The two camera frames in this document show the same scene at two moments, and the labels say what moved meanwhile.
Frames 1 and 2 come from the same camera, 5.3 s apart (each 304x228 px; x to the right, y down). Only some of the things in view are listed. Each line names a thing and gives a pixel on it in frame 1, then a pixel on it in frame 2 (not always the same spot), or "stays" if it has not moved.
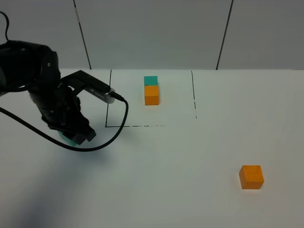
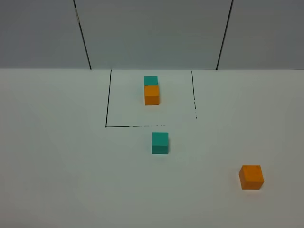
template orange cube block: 151,95 stays
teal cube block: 66,139 → 159,143
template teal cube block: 150,80 stays
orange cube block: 251,177 stays
